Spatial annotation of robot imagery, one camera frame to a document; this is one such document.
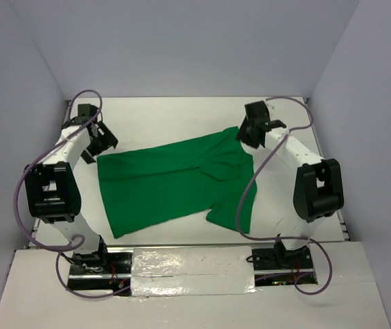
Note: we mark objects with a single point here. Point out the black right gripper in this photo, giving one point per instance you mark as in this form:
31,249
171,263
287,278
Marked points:
242,135

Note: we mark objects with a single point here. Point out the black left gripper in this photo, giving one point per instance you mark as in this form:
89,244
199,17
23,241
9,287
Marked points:
109,139

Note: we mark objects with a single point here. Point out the green t shirt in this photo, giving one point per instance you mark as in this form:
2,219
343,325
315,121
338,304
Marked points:
147,187

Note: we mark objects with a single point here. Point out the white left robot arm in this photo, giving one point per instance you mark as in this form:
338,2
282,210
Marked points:
53,195

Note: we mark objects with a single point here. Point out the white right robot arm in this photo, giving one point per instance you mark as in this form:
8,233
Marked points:
318,190

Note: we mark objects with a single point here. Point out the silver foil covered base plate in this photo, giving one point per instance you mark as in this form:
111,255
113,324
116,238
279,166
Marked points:
172,272

